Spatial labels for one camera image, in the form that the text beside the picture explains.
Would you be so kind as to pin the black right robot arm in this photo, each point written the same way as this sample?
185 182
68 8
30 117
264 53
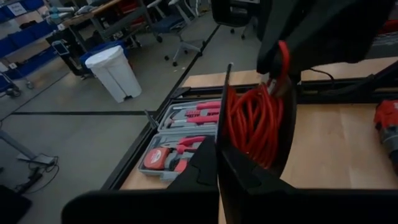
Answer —
385 74

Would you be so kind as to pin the blue bin shelf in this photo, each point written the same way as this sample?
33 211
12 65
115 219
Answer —
21 37

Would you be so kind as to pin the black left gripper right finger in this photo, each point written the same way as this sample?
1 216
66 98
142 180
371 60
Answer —
245 177

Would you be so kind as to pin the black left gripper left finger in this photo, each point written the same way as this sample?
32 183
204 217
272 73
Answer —
203 171

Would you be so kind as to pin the wooden workbench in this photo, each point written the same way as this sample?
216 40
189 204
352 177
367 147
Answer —
93 14

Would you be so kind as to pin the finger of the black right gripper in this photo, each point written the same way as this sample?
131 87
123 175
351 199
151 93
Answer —
269 59
294 70

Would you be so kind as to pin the black frame bracket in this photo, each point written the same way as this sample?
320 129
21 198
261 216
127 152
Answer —
152 121

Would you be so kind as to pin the red tape measure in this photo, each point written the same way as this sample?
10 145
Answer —
156 158

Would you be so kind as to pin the grey tool case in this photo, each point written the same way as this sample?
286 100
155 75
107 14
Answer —
174 130

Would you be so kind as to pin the grey floor stand base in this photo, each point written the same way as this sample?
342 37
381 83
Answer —
34 158

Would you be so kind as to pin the red black utility knife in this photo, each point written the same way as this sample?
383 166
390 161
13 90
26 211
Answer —
181 165

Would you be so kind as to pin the black office chair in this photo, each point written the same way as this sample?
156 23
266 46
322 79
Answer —
233 12

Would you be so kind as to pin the white plastic object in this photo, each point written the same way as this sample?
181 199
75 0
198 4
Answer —
115 74

